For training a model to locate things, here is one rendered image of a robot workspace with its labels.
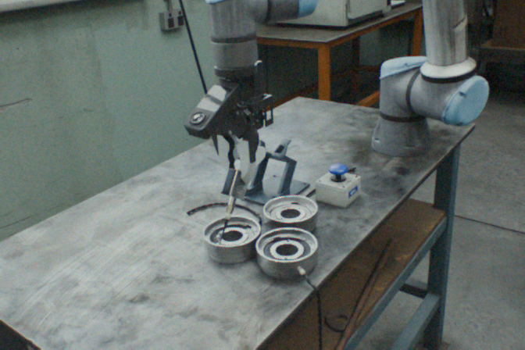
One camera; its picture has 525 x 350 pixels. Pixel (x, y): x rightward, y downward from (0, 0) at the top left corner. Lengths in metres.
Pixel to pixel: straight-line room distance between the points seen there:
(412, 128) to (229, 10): 0.66
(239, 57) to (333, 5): 2.32
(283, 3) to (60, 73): 1.75
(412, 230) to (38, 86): 1.68
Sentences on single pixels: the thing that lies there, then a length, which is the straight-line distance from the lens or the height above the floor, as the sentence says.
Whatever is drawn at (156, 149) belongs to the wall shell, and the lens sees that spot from 2.92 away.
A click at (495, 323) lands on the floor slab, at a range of 2.12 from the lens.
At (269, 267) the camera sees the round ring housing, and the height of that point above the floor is 0.82.
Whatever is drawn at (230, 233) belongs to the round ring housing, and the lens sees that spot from 0.97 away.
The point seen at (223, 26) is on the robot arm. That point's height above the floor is 1.20.
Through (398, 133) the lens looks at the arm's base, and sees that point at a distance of 1.32.
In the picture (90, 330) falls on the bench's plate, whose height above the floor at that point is 0.80.
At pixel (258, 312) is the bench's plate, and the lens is 0.82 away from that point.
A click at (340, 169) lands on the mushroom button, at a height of 0.87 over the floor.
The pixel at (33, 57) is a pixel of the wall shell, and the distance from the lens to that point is 2.43.
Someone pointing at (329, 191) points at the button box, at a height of 0.83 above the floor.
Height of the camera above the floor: 1.33
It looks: 23 degrees down
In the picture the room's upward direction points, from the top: 4 degrees counter-clockwise
